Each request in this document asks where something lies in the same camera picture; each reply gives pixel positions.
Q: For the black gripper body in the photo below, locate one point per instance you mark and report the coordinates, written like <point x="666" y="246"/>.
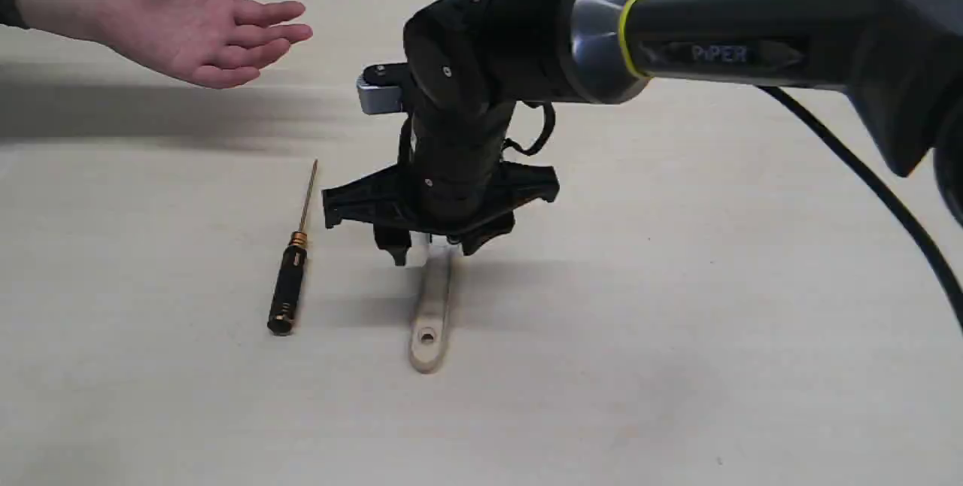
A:
<point x="450" y="177"/>

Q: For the wooden paint brush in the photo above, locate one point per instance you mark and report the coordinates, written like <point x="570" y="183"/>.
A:
<point x="429" y="341"/>

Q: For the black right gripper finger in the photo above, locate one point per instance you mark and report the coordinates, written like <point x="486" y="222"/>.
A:
<point x="473" y="240"/>

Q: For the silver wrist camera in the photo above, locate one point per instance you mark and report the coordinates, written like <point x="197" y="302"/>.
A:
<point x="381" y="88"/>

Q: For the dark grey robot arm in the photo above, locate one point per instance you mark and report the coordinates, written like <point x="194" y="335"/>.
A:
<point x="470" y="62"/>

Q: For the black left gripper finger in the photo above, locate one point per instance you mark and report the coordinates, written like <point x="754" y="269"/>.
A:
<point x="396" y="242"/>

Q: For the open human hand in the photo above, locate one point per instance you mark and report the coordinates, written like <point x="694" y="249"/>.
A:
<point x="216" y="44"/>

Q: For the black gold screwdriver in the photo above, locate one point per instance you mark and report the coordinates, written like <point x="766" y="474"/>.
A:
<point x="284" y="308"/>

